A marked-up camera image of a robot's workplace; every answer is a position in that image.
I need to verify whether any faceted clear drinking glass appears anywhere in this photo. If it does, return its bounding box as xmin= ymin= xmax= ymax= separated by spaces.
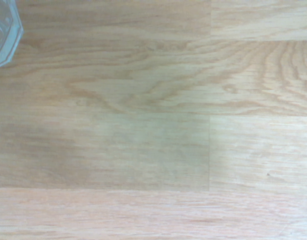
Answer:
xmin=0 ymin=0 xmax=25 ymax=71

